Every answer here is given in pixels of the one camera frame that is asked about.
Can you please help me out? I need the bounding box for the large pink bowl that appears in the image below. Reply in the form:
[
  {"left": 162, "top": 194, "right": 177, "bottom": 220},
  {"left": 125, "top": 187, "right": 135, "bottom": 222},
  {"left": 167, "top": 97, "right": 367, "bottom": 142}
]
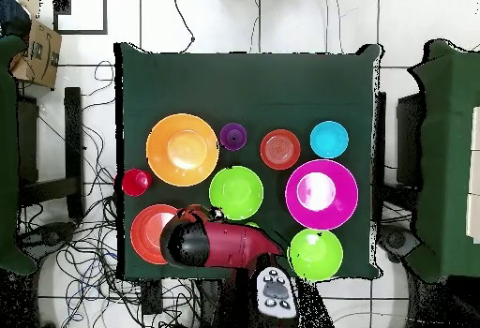
[{"left": 284, "top": 158, "right": 360, "bottom": 231}]

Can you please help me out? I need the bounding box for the grey pedestal leg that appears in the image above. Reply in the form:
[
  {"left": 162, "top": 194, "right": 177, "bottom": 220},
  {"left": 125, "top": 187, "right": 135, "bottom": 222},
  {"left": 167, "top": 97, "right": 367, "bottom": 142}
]
[
  {"left": 18, "top": 221, "right": 78, "bottom": 256},
  {"left": 378, "top": 224, "right": 421, "bottom": 263}
]

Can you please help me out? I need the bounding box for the black metal stand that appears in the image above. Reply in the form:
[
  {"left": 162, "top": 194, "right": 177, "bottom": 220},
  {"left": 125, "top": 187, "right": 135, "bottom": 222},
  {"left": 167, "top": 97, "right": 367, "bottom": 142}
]
[{"left": 16, "top": 86, "right": 85, "bottom": 220}]

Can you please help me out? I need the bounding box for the black cabinet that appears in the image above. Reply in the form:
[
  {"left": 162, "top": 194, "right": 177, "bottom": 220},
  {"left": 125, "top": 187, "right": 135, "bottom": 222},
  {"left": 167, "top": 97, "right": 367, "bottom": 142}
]
[{"left": 396, "top": 93, "right": 427, "bottom": 190}]

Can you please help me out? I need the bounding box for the large orange bowl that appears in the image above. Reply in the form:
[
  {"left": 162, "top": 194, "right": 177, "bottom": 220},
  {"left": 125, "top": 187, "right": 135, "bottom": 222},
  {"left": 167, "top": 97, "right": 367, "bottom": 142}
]
[{"left": 145, "top": 112, "right": 220, "bottom": 187}]

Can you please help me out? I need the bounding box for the dark blue bag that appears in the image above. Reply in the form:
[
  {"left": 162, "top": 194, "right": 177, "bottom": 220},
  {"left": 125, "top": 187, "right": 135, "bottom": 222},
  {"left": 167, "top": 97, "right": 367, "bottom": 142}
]
[{"left": 0, "top": 0, "right": 32, "bottom": 38}]

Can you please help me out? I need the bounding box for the cardboard box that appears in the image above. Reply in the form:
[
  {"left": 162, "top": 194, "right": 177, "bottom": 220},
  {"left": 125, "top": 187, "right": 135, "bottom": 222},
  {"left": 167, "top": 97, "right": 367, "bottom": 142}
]
[{"left": 8, "top": 18, "right": 63, "bottom": 90}]

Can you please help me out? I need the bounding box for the small red-orange bowl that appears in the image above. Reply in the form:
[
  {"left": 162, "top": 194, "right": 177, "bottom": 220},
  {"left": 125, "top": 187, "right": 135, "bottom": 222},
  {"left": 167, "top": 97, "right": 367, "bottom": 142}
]
[{"left": 260, "top": 128, "right": 302, "bottom": 171}]

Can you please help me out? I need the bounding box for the dark green tablecloth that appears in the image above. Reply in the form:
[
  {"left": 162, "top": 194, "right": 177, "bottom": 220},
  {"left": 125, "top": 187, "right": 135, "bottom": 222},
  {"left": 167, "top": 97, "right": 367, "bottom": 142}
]
[{"left": 113, "top": 41, "right": 383, "bottom": 281}]

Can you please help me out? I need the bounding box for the red cup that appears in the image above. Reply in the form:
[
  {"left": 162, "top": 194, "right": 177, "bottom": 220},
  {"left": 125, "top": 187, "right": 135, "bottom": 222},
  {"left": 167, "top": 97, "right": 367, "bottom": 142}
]
[{"left": 120, "top": 168, "right": 154, "bottom": 198}]

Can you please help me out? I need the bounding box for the small blue bowl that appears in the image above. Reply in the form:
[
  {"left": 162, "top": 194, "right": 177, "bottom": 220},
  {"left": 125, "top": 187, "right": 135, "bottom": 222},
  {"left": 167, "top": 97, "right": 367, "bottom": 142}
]
[{"left": 309, "top": 120, "right": 351, "bottom": 159}]

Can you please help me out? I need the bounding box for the purple cup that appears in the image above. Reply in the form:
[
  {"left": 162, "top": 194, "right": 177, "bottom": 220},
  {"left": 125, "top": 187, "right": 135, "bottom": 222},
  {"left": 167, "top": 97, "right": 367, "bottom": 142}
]
[{"left": 219, "top": 122, "right": 248, "bottom": 152}]

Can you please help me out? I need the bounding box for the large red-orange bowl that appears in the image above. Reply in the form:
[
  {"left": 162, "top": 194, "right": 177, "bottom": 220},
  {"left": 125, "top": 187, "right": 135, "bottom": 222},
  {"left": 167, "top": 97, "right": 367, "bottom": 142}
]
[{"left": 129, "top": 203, "right": 180, "bottom": 265}]

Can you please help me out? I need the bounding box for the green cloth covered table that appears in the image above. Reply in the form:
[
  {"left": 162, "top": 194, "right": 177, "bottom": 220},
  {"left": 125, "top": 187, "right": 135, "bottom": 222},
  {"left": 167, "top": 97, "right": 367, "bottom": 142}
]
[
  {"left": 407, "top": 38, "right": 480, "bottom": 282},
  {"left": 0, "top": 34, "right": 38, "bottom": 276}
]

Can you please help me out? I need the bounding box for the green bowl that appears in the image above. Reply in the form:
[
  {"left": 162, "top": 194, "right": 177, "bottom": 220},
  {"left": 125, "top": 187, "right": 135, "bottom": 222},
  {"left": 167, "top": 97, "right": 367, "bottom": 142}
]
[
  {"left": 208, "top": 165, "right": 264, "bottom": 221},
  {"left": 287, "top": 228, "right": 344, "bottom": 282}
]

